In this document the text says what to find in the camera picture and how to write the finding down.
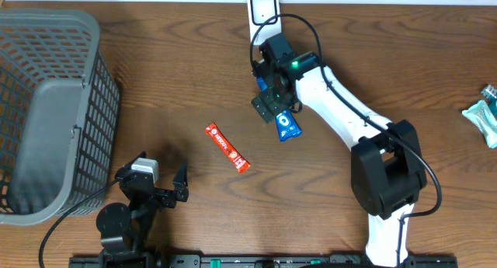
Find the white barcode scanner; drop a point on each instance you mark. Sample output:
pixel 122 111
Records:
pixel 258 12

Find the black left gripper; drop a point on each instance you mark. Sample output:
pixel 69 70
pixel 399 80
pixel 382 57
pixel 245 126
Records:
pixel 179 189

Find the blue Oreo cookie pack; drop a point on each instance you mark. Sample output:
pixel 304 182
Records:
pixel 274 103

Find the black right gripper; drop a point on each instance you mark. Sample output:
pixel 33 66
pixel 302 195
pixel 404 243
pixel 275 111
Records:
pixel 274 106

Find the grey plastic basket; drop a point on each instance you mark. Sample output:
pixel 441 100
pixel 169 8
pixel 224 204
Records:
pixel 59 112

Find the red Nescafe stick sachet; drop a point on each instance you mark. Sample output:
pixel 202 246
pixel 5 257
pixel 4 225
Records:
pixel 239 162

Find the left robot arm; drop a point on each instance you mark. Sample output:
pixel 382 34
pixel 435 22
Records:
pixel 124 228

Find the teal mouthwash bottle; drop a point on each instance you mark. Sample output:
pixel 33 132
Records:
pixel 489 92

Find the mint green wipes pack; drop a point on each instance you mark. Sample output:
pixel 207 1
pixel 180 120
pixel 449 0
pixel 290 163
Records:
pixel 481 116

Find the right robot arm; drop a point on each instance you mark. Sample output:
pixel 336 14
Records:
pixel 387 170

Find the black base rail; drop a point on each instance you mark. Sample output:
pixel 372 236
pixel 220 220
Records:
pixel 195 261

